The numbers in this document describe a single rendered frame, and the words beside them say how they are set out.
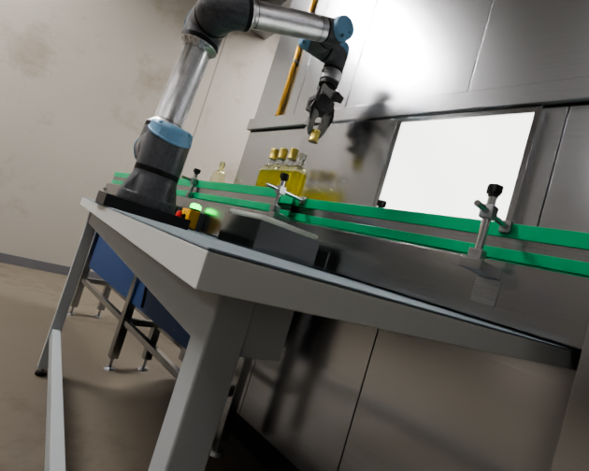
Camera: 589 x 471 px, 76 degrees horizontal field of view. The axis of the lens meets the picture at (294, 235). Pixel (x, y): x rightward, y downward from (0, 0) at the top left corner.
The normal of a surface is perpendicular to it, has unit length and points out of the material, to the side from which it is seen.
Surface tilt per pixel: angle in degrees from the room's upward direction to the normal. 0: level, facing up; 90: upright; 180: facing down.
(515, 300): 90
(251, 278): 90
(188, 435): 90
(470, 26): 90
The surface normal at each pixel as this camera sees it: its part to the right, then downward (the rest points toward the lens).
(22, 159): 0.53, 0.11
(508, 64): -0.70, -0.26
